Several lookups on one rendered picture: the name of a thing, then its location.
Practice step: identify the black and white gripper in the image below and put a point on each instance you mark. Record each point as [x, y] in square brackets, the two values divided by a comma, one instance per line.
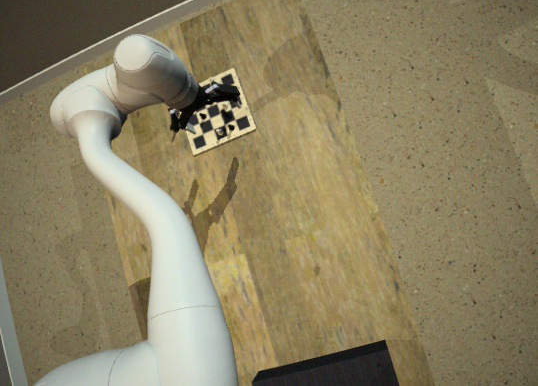
[217, 93]

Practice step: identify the wooden chessboard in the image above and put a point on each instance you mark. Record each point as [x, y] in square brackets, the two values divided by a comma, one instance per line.
[207, 137]

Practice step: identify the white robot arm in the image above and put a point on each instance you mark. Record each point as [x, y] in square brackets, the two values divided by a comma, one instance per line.
[189, 343]

